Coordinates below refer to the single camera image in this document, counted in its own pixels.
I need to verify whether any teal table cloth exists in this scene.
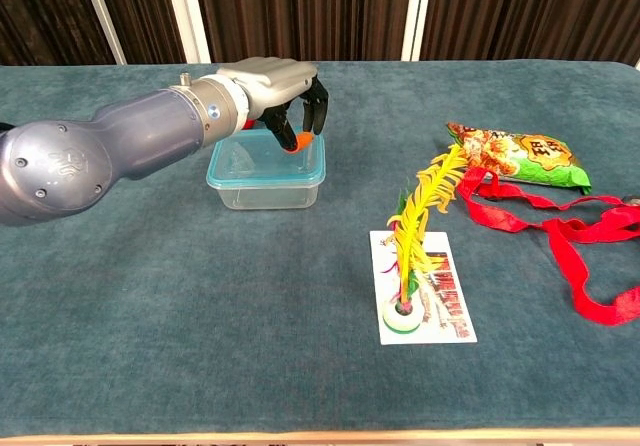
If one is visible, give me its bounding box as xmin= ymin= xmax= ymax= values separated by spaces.
xmin=0 ymin=59 xmax=640 ymax=440

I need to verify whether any dark brown pleated curtain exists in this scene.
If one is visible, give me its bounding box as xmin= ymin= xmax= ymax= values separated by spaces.
xmin=0 ymin=0 xmax=640 ymax=67

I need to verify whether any white printed card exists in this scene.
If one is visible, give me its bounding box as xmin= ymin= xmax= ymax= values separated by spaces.
xmin=368 ymin=229 xmax=479 ymax=346

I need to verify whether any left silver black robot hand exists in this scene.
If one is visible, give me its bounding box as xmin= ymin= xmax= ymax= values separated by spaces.
xmin=215 ymin=56 xmax=331 ymax=155

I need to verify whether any translucent blue plastic lid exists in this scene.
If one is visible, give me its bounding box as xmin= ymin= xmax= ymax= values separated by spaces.
xmin=206 ymin=126 xmax=326 ymax=190

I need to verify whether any red fabric strap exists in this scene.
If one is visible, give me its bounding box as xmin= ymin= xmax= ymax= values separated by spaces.
xmin=455 ymin=165 xmax=640 ymax=327

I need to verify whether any clear plastic container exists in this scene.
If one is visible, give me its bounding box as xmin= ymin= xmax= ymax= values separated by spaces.
xmin=214 ymin=178 xmax=321 ymax=211

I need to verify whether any green orange snack bag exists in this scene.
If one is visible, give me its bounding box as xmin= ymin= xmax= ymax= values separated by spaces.
xmin=446 ymin=121 xmax=593 ymax=196

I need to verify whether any thin white frame post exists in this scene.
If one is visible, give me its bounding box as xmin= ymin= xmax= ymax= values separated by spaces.
xmin=77 ymin=0 xmax=127 ymax=66

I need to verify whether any wide white frame post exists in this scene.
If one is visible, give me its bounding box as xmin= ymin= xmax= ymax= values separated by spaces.
xmin=162 ymin=0 xmax=212 ymax=65

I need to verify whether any yellow feather shuttlecock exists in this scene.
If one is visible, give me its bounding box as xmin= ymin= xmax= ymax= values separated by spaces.
xmin=382 ymin=143 xmax=471 ymax=336

